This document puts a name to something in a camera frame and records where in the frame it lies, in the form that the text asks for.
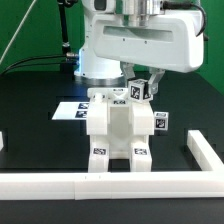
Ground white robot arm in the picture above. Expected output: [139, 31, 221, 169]
[75, 0, 207, 94]

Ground white U-shaped obstacle fence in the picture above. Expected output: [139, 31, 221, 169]
[0, 130, 224, 200]

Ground white chair back frame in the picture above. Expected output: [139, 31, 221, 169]
[87, 87, 128, 106]

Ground white chair seat part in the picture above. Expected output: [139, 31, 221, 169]
[86, 99, 154, 159]

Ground white diagonal cable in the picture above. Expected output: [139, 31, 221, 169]
[0, 0, 38, 66]

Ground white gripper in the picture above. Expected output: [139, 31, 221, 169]
[92, 11, 204, 95]

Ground black cables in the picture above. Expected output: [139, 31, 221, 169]
[0, 53, 80, 77]

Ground white tagged cube nut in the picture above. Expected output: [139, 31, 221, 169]
[128, 79, 152, 103]
[154, 111, 169, 131]

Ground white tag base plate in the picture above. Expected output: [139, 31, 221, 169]
[52, 102, 89, 120]

